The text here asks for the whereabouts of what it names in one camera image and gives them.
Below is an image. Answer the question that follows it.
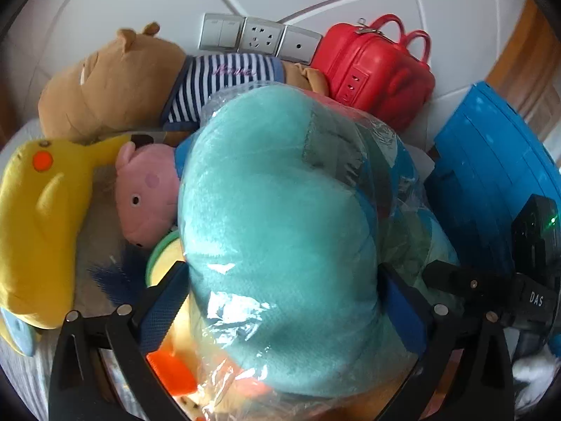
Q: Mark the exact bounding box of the dark blue fuzzy toy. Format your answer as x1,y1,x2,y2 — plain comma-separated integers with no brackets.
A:
88,245,150,307

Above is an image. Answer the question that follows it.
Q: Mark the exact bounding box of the grey wall single-hole socket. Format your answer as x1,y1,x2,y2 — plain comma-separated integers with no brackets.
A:
277,25,324,65

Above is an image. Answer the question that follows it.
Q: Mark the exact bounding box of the light blue spotted plush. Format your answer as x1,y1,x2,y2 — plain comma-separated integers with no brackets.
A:
0,306,38,357

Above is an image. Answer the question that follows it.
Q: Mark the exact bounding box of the yellow red-cheeked plush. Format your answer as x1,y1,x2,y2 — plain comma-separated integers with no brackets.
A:
0,134,154,329

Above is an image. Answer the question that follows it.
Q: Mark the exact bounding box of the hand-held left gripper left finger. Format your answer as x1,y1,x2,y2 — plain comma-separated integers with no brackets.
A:
49,261,189,421

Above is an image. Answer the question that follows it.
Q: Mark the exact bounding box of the teal neck pillow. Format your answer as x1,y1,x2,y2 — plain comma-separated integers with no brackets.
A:
177,83,461,408

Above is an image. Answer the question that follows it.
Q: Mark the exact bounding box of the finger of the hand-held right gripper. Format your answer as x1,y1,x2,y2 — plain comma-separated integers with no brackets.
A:
423,260,527,316

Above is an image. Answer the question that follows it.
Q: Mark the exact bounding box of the pink pig plush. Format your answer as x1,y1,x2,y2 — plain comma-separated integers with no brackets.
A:
115,140,194,250

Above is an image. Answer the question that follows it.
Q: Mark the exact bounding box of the green yellow round plush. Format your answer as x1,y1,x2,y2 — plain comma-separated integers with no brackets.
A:
144,230,185,290

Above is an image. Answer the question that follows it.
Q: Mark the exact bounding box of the wooden frame post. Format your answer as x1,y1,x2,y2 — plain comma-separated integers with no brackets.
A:
482,0,561,159

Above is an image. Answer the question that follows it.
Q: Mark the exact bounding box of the blue plastic crate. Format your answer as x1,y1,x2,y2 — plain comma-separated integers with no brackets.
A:
424,80,561,290

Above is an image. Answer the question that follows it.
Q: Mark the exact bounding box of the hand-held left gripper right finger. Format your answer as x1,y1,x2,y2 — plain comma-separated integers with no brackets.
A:
377,263,514,421

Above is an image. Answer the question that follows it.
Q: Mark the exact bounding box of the brown plush with striped shirt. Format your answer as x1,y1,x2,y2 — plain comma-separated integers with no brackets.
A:
37,22,327,145

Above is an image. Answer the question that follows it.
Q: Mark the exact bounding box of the red mini suitcase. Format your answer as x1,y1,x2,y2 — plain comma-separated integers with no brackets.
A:
309,14,437,132

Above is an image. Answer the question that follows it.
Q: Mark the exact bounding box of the yellow orange giraffe plush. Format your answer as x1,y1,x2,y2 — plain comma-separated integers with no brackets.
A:
144,289,272,421

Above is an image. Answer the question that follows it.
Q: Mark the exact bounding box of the grey wall power socket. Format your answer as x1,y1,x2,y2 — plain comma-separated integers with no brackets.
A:
239,16,286,56

